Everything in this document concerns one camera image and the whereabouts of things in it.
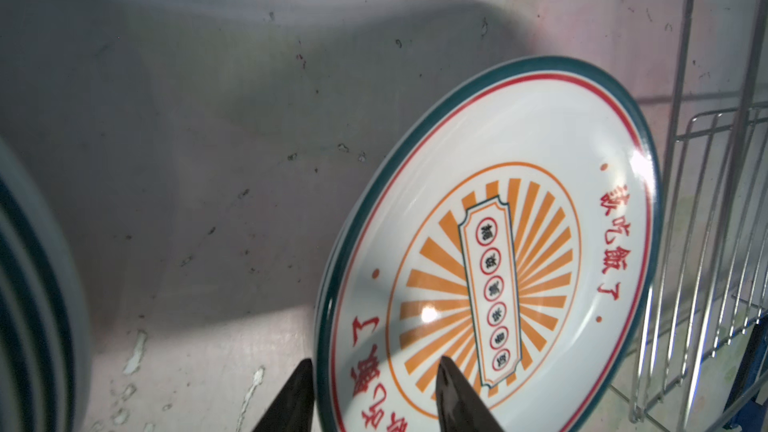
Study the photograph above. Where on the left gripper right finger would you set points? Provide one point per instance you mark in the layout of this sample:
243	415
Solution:
459	407

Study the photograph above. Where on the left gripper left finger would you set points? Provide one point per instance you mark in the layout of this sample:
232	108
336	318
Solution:
293	408

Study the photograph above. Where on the metal wire dish rack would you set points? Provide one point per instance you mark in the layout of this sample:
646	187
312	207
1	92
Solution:
710	285

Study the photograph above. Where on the white plate red characters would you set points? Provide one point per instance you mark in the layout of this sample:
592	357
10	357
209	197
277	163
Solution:
45	338

